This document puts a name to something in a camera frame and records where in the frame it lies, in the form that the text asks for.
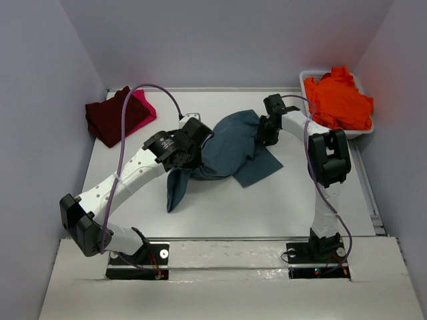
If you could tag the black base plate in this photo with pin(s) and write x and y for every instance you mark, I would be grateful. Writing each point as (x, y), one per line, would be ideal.
(152, 267)
(317, 266)

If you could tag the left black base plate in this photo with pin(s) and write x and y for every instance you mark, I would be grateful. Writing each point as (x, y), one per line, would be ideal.
(152, 267)

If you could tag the teal blue t shirt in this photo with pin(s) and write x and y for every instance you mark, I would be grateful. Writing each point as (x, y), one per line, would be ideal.
(233, 151)

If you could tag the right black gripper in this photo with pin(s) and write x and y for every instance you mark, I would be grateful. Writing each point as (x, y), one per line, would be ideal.
(270, 139)

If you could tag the pink folded t shirt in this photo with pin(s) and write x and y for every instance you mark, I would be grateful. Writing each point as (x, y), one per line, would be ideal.
(139, 113)

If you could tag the orange t shirt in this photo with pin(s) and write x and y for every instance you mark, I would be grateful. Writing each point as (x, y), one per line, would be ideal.
(340, 100)

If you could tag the white plastic basket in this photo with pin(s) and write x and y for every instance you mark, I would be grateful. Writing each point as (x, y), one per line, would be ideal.
(353, 133)

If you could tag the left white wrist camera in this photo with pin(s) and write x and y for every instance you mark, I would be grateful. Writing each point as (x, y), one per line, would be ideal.
(187, 117)

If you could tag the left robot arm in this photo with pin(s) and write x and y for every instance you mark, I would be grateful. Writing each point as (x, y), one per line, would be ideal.
(85, 217)

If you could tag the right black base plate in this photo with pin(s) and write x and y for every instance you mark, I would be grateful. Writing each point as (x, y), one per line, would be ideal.
(317, 266)

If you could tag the dark red folded t shirt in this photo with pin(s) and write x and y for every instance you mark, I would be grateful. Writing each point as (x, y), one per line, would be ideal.
(104, 118)

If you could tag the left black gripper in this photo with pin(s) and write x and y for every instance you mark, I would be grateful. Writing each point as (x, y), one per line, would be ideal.
(196, 163)

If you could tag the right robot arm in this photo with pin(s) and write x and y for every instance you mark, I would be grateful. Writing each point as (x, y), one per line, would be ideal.
(329, 163)

